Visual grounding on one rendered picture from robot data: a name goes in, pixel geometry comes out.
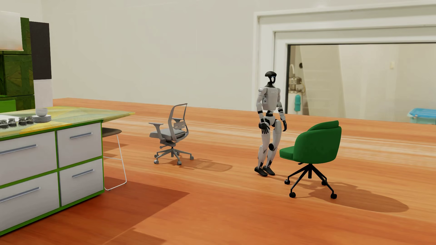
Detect white left robot leg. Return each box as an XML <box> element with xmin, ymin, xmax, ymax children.
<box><xmin>263</xmin><ymin>119</ymin><xmax>283</xmax><ymax>176</ymax></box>

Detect white robot leg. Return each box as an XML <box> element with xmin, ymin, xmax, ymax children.
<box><xmin>254</xmin><ymin>127</ymin><xmax>273</xmax><ymax>177</ymax></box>
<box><xmin>263</xmin><ymin>119</ymin><xmax>283</xmax><ymax>176</ymax></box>

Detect white right robot leg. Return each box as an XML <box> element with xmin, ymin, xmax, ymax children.
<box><xmin>254</xmin><ymin>127</ymin><xmax>273</xmax><ymax>177</ymax></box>

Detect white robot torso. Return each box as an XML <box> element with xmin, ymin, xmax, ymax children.
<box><xmin>261</xmin><ymin>85</ymin><xmax>281</xmax><ymax>119</ymax></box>

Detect green upholstered swivel chair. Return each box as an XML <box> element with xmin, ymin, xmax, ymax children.
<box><xmin>279</xmin><ymin>120</ymin><xmax>342</xmax><ymax>199</ymax></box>

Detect metal tank with pipe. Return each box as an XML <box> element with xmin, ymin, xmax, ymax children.
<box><xmin>288</xmin><ymin>64</ymin><xmax>306</xmax><ymax>115</ymax></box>

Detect grey mesh office chair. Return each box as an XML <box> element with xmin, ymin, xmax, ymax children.
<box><xmin>149</xmin><ymin>103</ymin><xmax>195</xmax><ymax>166</ymax></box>

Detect blue plastic storage bin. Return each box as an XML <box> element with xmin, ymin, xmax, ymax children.
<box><xmin>407</xmin><ymin>108</ymin><xmax>436</xmax><ymax>125</ymax></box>

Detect small white island drawer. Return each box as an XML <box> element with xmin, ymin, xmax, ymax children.
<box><xmin>59</xmin><ymin>159</ymin><xmax>104</xmax><ymax>207</ymax></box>
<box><xmin>57</xmin><ymin>122</ymin><xmax>103</xmax><ymax>168</ymax></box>

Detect green white kitchen island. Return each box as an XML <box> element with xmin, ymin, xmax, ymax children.
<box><xmin>0</xmin><ymin>106</ymin><xmax>136</xmax><ymax>236</ymax></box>

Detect black white tall panel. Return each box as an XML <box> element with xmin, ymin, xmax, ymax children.
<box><xmin>29</xmin><ymin>21</ymin><xmax>54</xmax><ymax>109</ymax></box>

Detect wide white island drawer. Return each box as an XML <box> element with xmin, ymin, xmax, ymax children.
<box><xmin>0</xmin><ymin>172</ymin><xmax>60</xmax><ymax>232</ymax></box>
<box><xmin>0</xmin><ymin>131</ymin><xmax>57</xmax><ymax>186</ymax></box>

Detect white lamp shade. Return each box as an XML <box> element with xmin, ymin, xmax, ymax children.
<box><xmin>0</xmin><ymin>11</ymin><xmax>24</xmax><ymax>52</ymax></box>

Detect white door frame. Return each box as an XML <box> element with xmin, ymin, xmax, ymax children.
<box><xmin>252</xmin><ymin>1</ymin><xmax>436</xmax><ymax>123</ymax></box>

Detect dark stool white wire legs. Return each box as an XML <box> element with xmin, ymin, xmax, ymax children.
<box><xmin>102</xmin><ymin>127</ymin><xmax>128</xmax><ymax>191</ymax></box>

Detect green wall cabinet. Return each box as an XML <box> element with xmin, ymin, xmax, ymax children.
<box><xmin>0</xmin><ymin>17</ymin><xmax>36</xmax><ymax>113</ymax></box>

